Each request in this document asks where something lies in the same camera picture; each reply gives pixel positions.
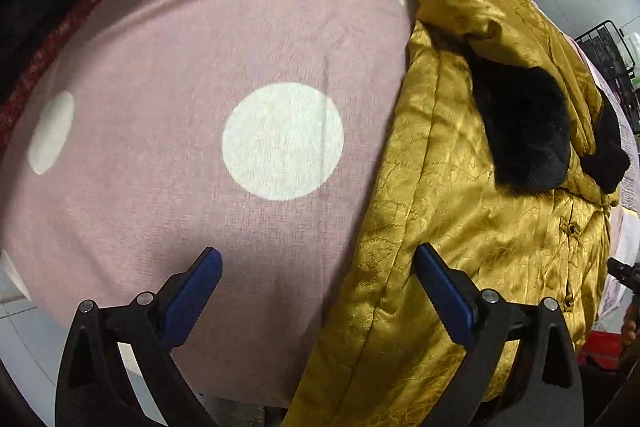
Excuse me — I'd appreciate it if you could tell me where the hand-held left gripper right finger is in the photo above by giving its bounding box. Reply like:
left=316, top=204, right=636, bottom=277
left=414, top=243, right=584, bottom=427

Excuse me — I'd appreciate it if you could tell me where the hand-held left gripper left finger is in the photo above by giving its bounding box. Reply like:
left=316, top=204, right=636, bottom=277
left=55, top=247, right=224, bottom=427

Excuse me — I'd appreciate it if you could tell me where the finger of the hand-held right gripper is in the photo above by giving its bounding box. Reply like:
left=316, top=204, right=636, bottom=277
left=607, top=257, right=640, bottom=295

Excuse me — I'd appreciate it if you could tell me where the gold jacket with black collar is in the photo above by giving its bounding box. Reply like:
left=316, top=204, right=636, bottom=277
left=282, top=0, right=632, bottom=427

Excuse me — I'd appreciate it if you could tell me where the person's right hand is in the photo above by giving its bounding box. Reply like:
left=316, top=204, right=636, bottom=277
left=621, top=304, right=640, bottom=349

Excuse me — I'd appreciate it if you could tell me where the red box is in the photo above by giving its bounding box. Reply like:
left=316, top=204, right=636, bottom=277
left=580, top=332, right=628, bottom=370

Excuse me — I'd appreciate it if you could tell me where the pink polka dot bed sheet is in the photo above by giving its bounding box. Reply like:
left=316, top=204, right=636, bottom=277
left=0, top=0, right=441, bottom=410

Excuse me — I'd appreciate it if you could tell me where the black metal rack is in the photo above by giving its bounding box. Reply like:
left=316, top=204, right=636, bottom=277
left=574, top=20, right=638, bottom=132

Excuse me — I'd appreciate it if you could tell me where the dark red patterned blanket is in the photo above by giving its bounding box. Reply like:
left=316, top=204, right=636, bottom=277
left=0, top=0, right=236, bottom=148

